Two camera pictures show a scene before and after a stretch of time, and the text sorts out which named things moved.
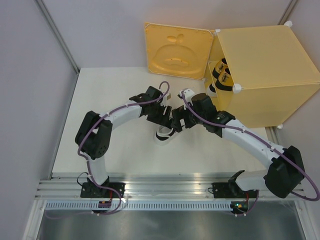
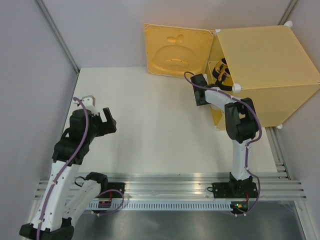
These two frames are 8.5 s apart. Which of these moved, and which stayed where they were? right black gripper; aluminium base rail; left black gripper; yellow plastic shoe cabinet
Moved: right black gripper; left black gripper
Stayed: aluminium base rail; yellow plastic shoe cabinet
